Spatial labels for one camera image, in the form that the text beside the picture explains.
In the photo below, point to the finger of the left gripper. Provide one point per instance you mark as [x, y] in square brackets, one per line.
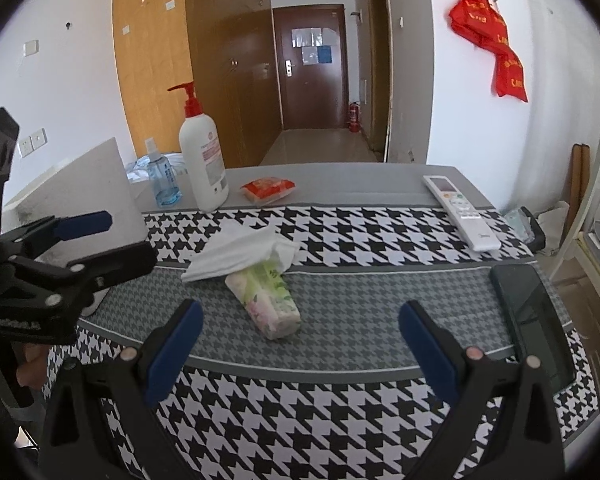
[74, 285]
[75, 225]

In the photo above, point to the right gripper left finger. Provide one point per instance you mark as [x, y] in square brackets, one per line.
[77, 442]

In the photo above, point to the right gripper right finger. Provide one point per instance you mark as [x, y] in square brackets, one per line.
[525, 442]

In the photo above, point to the white towel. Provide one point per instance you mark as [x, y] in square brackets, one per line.
[236, 247]

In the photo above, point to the floral tissue pack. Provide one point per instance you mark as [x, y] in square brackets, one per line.
[264, 295]

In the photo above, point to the person's hand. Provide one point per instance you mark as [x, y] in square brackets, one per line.
[32, 372]

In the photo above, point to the white foam box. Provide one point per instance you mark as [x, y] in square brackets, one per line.
[91, 182]

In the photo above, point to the black smartphone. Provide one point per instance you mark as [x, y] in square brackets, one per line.
[532, 321]

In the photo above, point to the blue spray bottle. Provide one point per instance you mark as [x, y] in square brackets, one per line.
[161, 176]

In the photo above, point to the white pump bottle red cap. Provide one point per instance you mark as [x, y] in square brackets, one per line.
[202, 154]

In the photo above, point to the white remote control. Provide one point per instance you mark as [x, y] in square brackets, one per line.
[468, 220]

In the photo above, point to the houndstooth tablecloth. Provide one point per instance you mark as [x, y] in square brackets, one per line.
[342, 398]

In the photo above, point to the red snack packet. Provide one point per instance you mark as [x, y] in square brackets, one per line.
[267, 190]

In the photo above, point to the wooden wardrobe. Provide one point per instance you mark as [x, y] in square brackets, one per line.
[225, 47]

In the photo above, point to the red fire extinguisher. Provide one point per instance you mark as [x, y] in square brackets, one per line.
[354, 124]

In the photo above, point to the dark brown entrance door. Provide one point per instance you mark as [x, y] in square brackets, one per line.
[311, 46]

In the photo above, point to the red hanging bags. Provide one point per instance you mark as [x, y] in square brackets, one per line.
[479, 23]

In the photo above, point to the white wall socket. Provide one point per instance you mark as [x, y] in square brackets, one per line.
[28, 144]

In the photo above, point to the white wall switch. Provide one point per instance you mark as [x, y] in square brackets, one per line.
[30, 47]

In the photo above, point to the wooden slats against wall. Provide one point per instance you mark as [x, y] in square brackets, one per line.
[580, 171]

